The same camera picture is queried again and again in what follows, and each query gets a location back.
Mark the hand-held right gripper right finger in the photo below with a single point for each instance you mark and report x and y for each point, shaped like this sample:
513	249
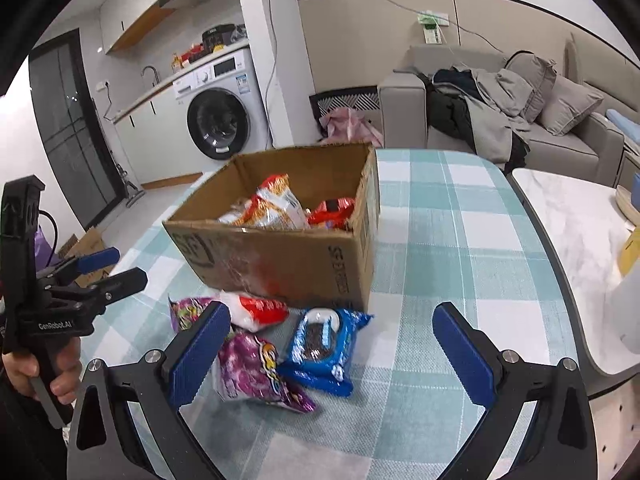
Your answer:
462	355

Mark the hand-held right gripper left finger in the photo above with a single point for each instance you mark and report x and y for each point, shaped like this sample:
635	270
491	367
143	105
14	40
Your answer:
200	355

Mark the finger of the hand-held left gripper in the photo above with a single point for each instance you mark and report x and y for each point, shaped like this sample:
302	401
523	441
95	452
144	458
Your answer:
115	285
95	258

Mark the purple snack packet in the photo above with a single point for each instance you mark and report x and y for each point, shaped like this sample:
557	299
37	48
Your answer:
255	370
187	312

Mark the white and red snack packet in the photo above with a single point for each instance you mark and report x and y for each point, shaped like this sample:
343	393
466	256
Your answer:
260	310

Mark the blue cookie packet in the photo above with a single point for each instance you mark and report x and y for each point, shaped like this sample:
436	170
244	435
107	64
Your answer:
320	355

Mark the brown cardboard box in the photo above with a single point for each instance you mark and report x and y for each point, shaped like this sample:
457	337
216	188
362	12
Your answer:
300	265

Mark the red stick snack packet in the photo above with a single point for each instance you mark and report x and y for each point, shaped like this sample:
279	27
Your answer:
275	205

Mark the red packet with blue label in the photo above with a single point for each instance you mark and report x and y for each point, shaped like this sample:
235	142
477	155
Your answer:
332	215

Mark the person's left hand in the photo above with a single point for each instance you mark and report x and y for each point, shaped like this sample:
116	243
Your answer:
67	375

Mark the flat cardboard piece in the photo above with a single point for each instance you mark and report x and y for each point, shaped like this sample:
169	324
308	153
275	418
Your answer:
87	247

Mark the purple plastic bag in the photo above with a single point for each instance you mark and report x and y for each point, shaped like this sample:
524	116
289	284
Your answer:
44	250

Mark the floor mop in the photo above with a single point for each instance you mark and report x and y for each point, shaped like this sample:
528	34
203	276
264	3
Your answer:
131	187

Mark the green checked tablecloth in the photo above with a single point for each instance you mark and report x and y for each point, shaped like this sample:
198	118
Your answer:
450	240

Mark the dark glass door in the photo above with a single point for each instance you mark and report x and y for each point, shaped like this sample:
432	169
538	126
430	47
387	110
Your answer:
75	130

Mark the white counter cabinet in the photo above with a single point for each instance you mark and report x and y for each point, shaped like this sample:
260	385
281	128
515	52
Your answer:
160	145

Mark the white marble side table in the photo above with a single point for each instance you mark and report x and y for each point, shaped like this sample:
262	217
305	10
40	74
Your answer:
575	240

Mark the white washing machine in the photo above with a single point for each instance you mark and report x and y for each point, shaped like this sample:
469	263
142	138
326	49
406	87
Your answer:
220	125

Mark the kitchen faucet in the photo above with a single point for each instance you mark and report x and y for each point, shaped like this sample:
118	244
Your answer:
150	74

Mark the yellow container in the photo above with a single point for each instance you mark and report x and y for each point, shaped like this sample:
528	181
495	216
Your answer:
631	252

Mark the yellow bottle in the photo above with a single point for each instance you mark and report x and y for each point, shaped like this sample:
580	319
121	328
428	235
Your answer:
175	62

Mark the beige bowl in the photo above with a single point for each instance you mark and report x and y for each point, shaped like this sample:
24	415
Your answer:
629	205

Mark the red box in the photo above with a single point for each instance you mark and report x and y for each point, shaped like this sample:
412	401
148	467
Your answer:
192	55

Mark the grey jacket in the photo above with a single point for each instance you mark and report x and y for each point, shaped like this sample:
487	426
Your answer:
500	120

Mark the dark jacket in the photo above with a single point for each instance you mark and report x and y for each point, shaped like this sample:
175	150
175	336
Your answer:
450	115

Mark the grey sofa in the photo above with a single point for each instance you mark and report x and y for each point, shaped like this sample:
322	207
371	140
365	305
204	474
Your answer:
400	115

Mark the pink bag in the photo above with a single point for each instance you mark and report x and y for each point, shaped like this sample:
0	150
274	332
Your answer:
350	130

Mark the grey bag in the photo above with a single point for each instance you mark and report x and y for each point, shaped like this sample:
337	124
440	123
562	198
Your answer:
239	33

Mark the grey pillow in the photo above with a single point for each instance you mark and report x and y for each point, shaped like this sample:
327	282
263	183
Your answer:
532	80
570	105

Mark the blue pillow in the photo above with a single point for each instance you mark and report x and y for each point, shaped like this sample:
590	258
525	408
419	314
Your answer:
625	125

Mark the patterned chair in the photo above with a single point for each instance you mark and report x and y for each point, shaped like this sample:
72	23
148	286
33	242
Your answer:
345	97

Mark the green and white wall device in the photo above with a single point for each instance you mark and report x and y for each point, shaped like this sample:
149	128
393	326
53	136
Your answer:
431	27

